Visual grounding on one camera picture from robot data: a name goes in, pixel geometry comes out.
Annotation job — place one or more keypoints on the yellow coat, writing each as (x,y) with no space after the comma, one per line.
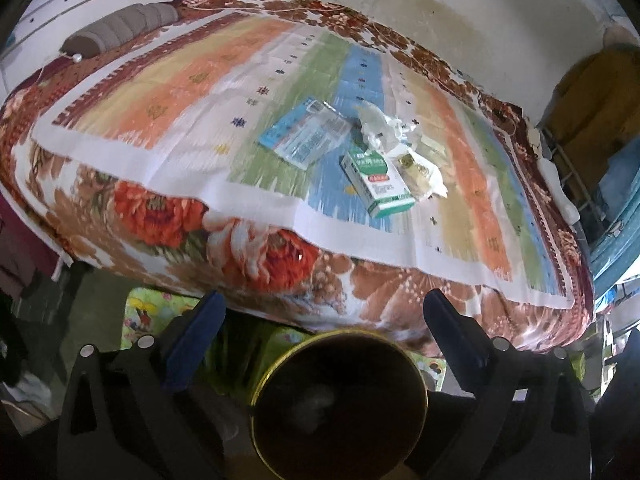
(595,105)

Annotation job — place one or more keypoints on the white tissue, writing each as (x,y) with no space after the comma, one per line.
(380,124)

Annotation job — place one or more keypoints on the striped pastel blanket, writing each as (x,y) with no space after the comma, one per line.
(200,110)

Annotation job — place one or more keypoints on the grey ribbed pillow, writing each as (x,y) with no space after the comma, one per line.
(120,27)

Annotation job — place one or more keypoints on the brown floral blanket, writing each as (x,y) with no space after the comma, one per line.
(165,220)

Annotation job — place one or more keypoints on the clear yellow snack wrapper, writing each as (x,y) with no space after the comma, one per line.
(419,175)

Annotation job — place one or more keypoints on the green white medicine box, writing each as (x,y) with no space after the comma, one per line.
(381,186)

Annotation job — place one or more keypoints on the metal rack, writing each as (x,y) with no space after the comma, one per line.
(570,170)

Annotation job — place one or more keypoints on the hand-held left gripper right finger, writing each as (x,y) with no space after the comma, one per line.
(451,321)

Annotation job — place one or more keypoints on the blue white plastic packet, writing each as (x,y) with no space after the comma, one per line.
(300,135)

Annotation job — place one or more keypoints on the green cartoon floor mat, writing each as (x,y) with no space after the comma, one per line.
(150,315)

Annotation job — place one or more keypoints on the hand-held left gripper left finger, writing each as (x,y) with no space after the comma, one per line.
(199,342)

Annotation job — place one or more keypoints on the white cloth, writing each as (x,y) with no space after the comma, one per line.
(557,185)

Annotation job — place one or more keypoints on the teal patterned curtain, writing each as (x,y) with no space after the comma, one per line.
(617,240)

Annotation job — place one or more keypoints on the dark round bin gold rim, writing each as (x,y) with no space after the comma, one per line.
(340,410)

